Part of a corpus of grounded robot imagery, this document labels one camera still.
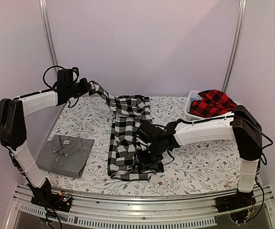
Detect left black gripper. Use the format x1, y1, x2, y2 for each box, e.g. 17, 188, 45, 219
67, 77, 91, 99

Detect black white plaid shirt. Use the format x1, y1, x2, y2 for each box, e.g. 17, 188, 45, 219
89, 81, 164, 181

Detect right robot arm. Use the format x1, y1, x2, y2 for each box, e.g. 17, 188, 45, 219
136, 105, 263, 208

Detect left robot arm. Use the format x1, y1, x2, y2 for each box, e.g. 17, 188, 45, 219
0, 78, 93, 189

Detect floral white tablecloth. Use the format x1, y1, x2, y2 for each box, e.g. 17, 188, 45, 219
44, 96, 240, 197

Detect folded grey button shirt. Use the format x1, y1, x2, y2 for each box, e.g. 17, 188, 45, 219
36, 135, 94, 178

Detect blue garment in basket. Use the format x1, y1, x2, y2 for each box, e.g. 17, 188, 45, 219
190, 96, 203, 102

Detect white plastic laundry basket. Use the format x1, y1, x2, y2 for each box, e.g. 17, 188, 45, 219
184, 90, 234, 123

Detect red black plaid shirt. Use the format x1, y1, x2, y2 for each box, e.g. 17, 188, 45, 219
190, 89, 237, 118

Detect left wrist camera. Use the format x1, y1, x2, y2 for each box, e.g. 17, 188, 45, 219
57, 69, 77, 85

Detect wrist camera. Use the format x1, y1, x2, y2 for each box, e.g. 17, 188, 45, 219
136, 121, 164, 144
57, 69, 77, 85

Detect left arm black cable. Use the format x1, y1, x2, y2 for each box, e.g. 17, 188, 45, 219
42, 65, 80, 88

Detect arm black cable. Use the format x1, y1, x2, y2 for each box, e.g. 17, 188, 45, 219
256, 128, 274, 165
42, 65, 80, 88

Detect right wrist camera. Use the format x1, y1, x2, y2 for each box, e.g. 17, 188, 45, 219
136, 121, 164, 144

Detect front aluminium rail frame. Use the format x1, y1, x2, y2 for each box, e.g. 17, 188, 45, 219
5, 185, 275, 229

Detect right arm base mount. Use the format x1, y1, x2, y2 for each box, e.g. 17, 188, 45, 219
214, 190, 256, 213

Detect left aluminium frame post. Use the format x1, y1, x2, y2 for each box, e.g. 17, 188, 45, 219
39, 0, 58, 65

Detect aluminium frame post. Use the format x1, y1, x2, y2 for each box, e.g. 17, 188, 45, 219
222, 0, 247, 93
39, 0, 58, 65

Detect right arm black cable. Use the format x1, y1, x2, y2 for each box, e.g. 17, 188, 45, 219
256, 128, 274, 165

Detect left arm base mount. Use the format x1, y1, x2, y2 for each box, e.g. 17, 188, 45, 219
29, 178, 72, 212

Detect right aluminium frame post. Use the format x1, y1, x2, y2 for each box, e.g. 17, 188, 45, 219
222, 0, 247, 93

